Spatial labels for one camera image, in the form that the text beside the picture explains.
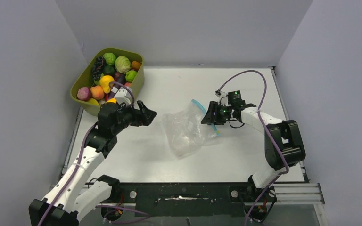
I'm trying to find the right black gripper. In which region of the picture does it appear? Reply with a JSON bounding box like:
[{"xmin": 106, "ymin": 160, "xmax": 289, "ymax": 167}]
[{"xmin": 202, "ymin": 101, "xmax": 234, "ymax": 125}]

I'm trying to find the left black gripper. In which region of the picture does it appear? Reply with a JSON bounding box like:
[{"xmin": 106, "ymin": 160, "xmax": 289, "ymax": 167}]
[{"xmin": 112, "ymin": 101, "xmax": 156, "ymax": 135}]

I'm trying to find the clear zip top bag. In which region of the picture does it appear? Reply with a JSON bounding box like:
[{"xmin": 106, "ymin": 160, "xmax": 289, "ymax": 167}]
[{"xmin": 162, "ymin": 99, "xmax": 219, "ymax": 158}]

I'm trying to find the orange peach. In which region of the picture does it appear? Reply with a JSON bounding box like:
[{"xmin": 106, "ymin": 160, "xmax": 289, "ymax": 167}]
[{"xmin": 90, "ymin": 85, "xmax": 105, "ymax": 100}]

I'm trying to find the yellow bell pepper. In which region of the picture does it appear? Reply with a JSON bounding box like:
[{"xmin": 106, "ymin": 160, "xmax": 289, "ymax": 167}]
[{"xmin": 99, "ymin": 75, "xmax": 115, "ymax": 94}]

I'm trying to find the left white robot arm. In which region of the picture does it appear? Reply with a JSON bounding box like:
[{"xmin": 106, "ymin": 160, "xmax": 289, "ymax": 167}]
[{"xmin": 28, "ymin": 101, "xmax": 157, "ymax": 226}]

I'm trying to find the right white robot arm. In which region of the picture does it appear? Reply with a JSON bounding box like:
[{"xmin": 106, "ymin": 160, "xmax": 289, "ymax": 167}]
[{"xmin": 200, "ymin": 90, "xmax": 306, "ymax": 201}]

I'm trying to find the lime green fruit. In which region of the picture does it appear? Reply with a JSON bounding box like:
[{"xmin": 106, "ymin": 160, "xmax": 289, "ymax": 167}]
[{"xmin": 125, "ymin": 70, "xmax": 137, "ymax": 83}]

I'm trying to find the purple eggplant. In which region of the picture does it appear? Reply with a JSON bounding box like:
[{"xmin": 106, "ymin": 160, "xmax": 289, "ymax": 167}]
[{"xmin": 108, "ymin": 72, "xmax": 127, "ymax": 99}]

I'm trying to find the yellow mango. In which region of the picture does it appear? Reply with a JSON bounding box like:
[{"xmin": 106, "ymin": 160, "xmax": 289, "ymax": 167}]
[{"xmin": 87, "ymin": 98, "xmax": 100, "ymax": 106}]

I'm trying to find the orange tangerine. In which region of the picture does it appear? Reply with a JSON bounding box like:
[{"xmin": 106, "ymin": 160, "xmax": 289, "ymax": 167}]
[{"xmin": 131, "ymin": 61, "xmax": 142, "ymax": 72}]

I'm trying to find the green cabbage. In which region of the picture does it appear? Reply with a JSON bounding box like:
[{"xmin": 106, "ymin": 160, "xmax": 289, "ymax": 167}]
[{"xmin": 115, "ymin": 56, "xmax": 132, "ymax": 74}]

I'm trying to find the dark green avocado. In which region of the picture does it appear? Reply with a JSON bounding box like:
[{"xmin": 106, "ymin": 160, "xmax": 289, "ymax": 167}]
[{"xmin": 102, "ymin": 65, "xmax": 116, "ymax": 76}]

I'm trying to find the pink red onion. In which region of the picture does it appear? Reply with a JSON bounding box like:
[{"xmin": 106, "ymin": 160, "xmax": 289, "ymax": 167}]
[{"xmin": 76, "ymin": 87, "xmax": 92, "ymax": 102}]

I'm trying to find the dark grape bunch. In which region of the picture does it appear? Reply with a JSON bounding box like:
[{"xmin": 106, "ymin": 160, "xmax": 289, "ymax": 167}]
[{"xmin": 91, "ymin": 56, "xmax": 106, "ymax": 81}]

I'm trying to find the green bumpy fruit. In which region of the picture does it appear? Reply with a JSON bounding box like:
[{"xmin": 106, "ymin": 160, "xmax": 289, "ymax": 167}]
[{"xmin": 103, "ymin": 52, "xmax": 116, "ymax": 65}]

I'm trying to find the olive green plastic bin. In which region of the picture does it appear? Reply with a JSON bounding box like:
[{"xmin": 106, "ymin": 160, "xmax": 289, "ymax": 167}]
[{"xmin": 70, "ymin": 48, "xmax": 145, "ymax": 116}]

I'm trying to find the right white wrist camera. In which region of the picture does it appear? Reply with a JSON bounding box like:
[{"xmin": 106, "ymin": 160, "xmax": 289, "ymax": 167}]
[{"xmin": 215, "ymin": 90, "xmax": 228, "ymax": 106}]

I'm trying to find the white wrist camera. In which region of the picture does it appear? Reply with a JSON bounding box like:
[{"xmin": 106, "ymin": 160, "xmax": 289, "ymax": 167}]
[
  {"xmin": 215, "ymin": 90, "xmax": 228, "ymax": 106},
  {"xmin": 114, "ymin": 87, "xmax": 132, "ymax": 105}
]

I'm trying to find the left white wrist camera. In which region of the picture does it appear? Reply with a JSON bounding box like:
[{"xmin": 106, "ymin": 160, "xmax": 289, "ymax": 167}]
[{"xmin": 114, "ymin": 87, "xmax": 132, "ymax": 105}]

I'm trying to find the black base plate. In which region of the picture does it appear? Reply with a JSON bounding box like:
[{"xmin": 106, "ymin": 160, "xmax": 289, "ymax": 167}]
[{"xmin": 103, "ymin": 182, "xmax": 277, "ymax": 219}]

